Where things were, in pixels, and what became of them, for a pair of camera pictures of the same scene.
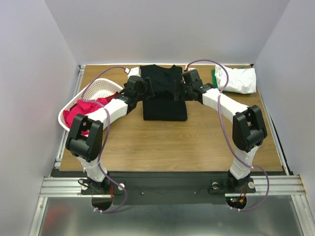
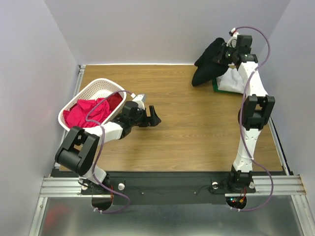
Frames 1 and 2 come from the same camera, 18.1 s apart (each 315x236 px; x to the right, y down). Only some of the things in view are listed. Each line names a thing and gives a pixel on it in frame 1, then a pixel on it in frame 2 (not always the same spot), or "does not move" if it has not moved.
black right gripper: x=178 y=88 to x=222 y=54
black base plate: x=170 y=188 does not move
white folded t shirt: x=239 y=80 does not move
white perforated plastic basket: x=100 y=88 does not move
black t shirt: x=162 y=106 to x=206 y=69
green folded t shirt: x=216 y=86 does not move
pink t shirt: x=83 y=106 does not move
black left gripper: x=149 y=91 to x=154 y=120
